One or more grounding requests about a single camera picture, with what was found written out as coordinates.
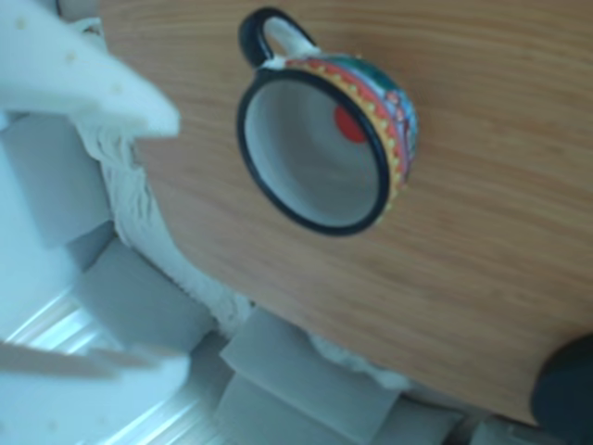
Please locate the colourful painted ceramic cup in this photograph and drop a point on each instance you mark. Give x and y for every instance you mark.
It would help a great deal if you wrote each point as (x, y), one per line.
(301, 162)

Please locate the grey-beige sofa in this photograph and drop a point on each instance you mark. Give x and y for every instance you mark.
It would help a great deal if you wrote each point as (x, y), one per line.
(139, 301)

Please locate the white knitted blanket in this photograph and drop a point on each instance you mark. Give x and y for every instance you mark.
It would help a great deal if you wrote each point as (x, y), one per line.
(134, 204)

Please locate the black round object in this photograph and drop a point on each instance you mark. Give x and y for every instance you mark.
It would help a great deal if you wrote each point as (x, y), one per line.
(570, 389)

